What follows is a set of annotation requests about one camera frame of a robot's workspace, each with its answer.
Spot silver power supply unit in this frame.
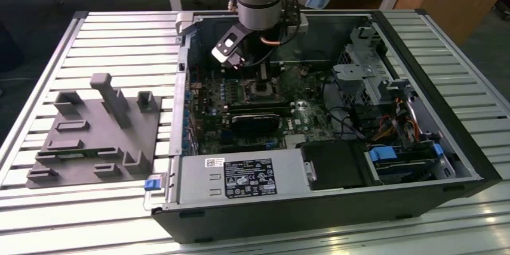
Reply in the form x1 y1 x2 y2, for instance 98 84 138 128
178 148 314 204

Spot green motherboard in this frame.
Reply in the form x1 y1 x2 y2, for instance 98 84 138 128
188 60 344 153

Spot hard disk in blue carrier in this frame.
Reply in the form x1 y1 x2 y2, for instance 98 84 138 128
366 145 436 184

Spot silver chipset heatsink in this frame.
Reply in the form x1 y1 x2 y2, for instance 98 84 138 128
285 134 310 148

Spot black RAM slot white clips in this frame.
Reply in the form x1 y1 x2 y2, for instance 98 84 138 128
229 105 296 109
229 110 296 115

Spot wooden cabinet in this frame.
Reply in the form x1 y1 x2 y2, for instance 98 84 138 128
393 0 510 47

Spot black silver PC case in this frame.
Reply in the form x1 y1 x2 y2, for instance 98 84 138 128
142 8 504 245

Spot black graphics card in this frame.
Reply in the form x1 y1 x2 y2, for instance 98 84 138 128
229 113 282 133

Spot blue case latch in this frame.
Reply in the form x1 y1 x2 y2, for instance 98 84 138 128
144 179 166 192

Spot orange yellow power wires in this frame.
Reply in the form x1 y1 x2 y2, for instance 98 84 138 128
378 96 424 148

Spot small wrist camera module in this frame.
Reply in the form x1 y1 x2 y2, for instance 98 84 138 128
281 10 310 36

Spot metal CPU socket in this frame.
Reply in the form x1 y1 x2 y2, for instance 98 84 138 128
244 80 281 100

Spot metal drive cage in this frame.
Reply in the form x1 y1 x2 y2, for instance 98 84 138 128
333 26 424 109

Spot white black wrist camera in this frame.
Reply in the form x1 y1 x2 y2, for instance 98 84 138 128
210 23 249 71

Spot grey parts rack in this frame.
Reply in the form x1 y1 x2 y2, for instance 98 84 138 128
25 72 164 190

